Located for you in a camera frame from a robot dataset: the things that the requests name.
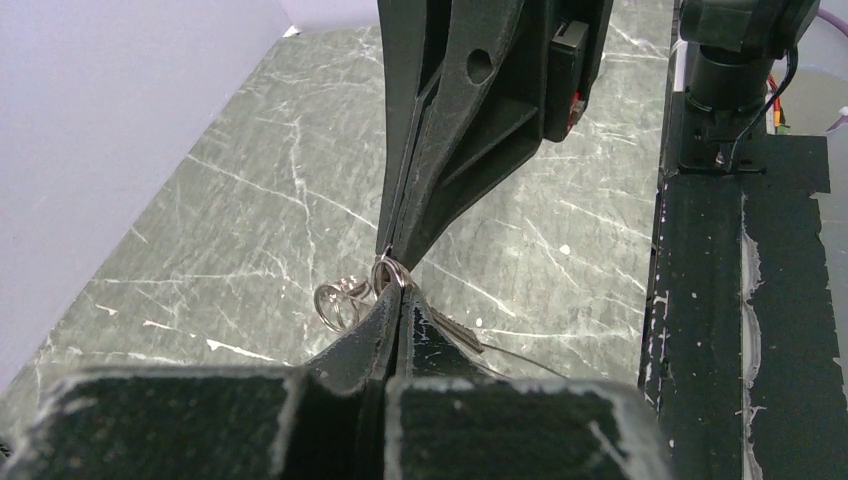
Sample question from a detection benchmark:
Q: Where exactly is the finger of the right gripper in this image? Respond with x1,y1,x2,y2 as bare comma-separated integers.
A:
391,1,550,268
376,1,453,255

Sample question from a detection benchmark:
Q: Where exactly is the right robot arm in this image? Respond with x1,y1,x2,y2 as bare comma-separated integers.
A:
376,1,818,268

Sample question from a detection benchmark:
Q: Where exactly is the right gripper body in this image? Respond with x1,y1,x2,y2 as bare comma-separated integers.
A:
544,0,613,142

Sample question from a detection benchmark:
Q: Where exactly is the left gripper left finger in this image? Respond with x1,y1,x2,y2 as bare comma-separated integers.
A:
1,285,403,479

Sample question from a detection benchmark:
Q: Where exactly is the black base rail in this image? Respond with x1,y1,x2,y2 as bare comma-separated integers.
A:
638,93,847,479

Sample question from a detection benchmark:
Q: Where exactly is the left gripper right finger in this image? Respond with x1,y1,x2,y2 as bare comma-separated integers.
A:
384,284,677,480

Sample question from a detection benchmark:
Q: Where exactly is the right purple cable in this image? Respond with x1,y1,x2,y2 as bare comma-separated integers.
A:
814,6,848,134

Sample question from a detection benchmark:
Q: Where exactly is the large beaded keyring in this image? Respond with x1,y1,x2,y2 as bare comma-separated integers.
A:
313,244,563,378

